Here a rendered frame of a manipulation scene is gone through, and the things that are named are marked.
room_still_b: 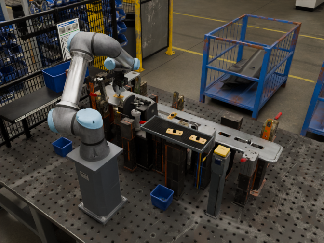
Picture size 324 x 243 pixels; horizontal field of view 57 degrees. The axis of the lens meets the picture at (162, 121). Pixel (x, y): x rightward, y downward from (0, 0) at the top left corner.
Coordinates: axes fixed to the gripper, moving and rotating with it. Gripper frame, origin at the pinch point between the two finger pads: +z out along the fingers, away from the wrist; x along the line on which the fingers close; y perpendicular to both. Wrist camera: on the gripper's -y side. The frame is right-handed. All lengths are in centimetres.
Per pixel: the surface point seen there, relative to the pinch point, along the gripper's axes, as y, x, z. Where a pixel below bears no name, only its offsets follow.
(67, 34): -55, 8, -32
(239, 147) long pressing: 97, -7, 2
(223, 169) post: 99, -37, -5
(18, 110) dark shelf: -40, -55, 0
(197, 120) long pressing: 64, 4, 2
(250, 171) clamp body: 108, -21, 3
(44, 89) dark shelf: -49, -26, 0
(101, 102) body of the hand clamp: 1.8, -18.9, -2.6
